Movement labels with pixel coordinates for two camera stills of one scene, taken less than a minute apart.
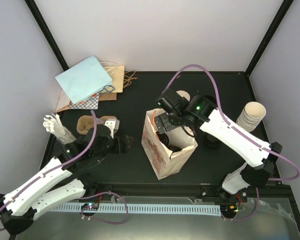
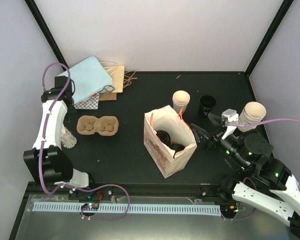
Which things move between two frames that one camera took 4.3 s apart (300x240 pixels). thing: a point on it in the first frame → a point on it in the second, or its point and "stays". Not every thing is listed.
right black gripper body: (170, 125) → (234, 156)
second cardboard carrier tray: (85, 123) stays
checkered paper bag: (89, 103) stays
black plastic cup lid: (164, 138) stays
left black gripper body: (116, 148) → (71, 109)
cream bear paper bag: (164, 162) stays
